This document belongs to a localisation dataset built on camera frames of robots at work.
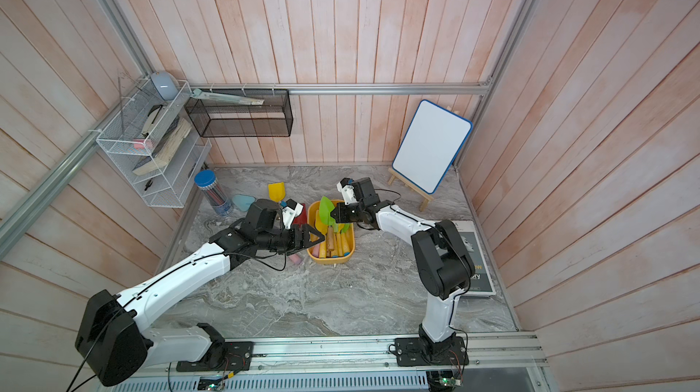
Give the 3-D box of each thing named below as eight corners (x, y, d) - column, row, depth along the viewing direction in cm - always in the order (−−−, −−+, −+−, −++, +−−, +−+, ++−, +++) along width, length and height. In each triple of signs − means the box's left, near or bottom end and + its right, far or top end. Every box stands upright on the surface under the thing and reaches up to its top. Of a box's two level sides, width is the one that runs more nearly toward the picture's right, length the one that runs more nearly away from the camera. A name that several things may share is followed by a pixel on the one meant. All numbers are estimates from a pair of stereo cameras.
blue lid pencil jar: (216, 219, 104) (195, 188, 90) (214, 204, 109) (193, 172, 94) (234, 213, 106) (216, 182, 91) (230, 199, 111) (213, 167, 96)
